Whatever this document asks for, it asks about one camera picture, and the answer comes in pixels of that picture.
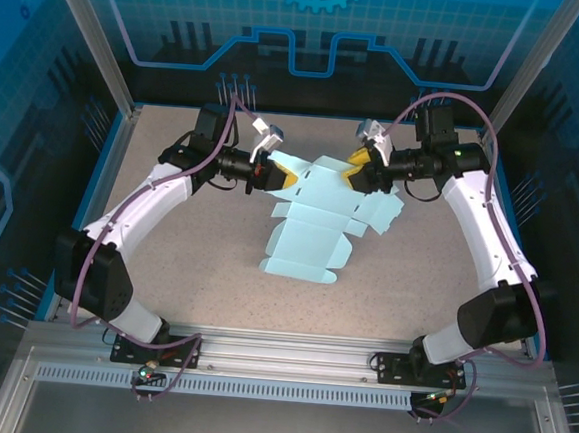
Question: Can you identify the light blue paper box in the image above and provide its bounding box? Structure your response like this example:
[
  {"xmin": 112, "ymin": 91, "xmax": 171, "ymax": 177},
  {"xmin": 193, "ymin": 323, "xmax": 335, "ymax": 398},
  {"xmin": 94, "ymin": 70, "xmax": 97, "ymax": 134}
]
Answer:
[{"xmin": 257, "ymin": 150, "xmax": 409, "ymax": 291}]

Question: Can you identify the small LED connector board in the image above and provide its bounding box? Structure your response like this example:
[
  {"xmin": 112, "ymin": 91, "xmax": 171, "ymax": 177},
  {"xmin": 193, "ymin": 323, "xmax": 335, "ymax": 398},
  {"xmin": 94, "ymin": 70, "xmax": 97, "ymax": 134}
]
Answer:
[
  {"xmin": 422, "ymin": 386, "xmax": 458, "ymax": 407},
  {"xmin": 136, "ymin": 358, "xmax": 165, "ymax": 384}
]

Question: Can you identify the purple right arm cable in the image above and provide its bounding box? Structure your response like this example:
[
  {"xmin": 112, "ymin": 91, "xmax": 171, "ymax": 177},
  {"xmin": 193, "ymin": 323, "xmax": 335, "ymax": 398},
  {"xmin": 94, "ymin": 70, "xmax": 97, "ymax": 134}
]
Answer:
[{"xmin": 363, "ymin": 87, "xmax": 566, "ymax": 432}]

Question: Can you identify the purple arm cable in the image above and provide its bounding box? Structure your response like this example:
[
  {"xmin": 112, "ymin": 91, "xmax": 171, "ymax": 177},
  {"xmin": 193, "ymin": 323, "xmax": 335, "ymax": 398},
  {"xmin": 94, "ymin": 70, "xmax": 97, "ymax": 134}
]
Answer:
[
  {"xmin": 363, "ymin": 87, "xmax": 566, "ymax": 432},
  {"xmin": 61, "ymin": 79, "xmax": 260, "ymax": 409}
]

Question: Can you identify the aluminium frame post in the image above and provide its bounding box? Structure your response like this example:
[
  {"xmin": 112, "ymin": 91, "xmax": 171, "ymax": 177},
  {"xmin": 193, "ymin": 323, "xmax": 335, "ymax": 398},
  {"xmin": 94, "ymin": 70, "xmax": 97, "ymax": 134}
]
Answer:
[
  {"xmin": 32, "ymin": 0, "xmax": 153, "ymax": 121},
  {"xmin": 477, "ymin": 0, "xmax": 579, "ymax": 156}
]

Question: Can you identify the aluminium front rail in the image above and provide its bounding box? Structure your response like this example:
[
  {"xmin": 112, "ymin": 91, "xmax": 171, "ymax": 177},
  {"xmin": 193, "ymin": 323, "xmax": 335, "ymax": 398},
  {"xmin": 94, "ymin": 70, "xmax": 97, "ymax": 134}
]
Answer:
[{"xmin": 22, "ymin": 309, "xmax": 561, "ymax": 400}]

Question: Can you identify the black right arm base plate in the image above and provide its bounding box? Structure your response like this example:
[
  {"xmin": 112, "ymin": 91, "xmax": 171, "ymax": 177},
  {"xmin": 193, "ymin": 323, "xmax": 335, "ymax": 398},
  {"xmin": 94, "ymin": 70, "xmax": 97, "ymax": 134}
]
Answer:
[{"xmin": 373, "ymin": 351, "xmax": 469, "ymax": 392}]

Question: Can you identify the slotted aluminium cable duct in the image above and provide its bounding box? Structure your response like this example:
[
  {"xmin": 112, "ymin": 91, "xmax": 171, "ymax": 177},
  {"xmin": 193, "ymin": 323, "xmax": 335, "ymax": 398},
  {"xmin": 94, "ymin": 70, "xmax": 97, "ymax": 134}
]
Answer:
[{"xmin": 33, "ymin": 361, "xmax": 415, "ymax": 414}]

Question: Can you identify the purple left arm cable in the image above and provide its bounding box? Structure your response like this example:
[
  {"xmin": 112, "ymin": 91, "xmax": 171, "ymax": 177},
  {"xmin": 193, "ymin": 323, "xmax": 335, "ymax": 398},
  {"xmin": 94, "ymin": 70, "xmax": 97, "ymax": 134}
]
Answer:
[{"xmin": 61, "ymin": 79, "xmax": 260, "ymax": 409}]

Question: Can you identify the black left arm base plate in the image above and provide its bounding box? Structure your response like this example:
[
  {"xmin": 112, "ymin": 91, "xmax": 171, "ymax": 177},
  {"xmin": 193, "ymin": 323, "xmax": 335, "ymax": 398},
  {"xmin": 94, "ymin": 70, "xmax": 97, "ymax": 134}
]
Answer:
[{"xmin": 108, "ymin": 329, "xmax": 205, "ymax": 371}]

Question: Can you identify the metal lower shelf frame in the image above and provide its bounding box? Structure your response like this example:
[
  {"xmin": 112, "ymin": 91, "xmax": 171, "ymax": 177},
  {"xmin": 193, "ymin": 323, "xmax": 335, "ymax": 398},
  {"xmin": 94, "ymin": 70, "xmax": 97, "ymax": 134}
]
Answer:
[{"xmin": 0, "ymin": 341, "xmax": 579, "ymax": 433}]

